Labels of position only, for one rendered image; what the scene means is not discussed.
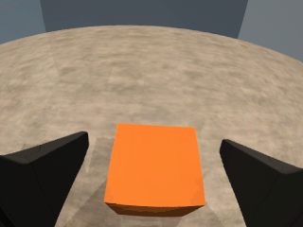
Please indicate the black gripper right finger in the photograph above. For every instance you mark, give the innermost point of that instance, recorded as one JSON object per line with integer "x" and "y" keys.
{"x": 269, "y": 192}

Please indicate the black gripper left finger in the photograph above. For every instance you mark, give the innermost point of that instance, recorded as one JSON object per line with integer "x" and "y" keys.
{"x": 34, "y": 182}

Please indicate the orange block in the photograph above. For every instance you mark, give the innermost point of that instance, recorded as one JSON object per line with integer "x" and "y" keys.
{"x": 155, "y": 171}

